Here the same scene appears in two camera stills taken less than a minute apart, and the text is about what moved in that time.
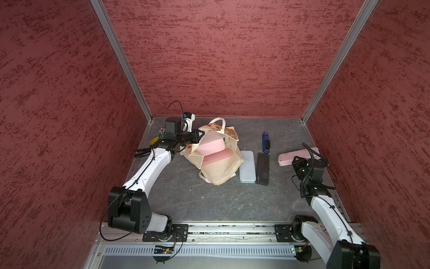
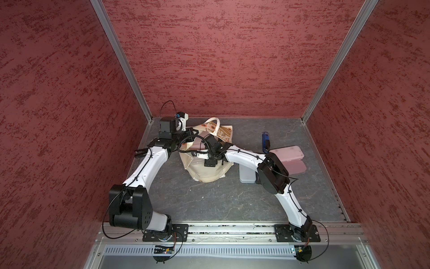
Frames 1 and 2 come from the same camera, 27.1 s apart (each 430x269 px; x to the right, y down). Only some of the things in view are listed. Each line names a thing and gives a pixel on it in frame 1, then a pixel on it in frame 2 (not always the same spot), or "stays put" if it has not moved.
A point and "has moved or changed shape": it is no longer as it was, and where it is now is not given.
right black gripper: [295, 163] to [210, 162]
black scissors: [142, 153] stays put
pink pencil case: [286, 158] has moved or changed shape
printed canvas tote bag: [218, 172] has moved or changed shape
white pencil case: [247, 170] stays put
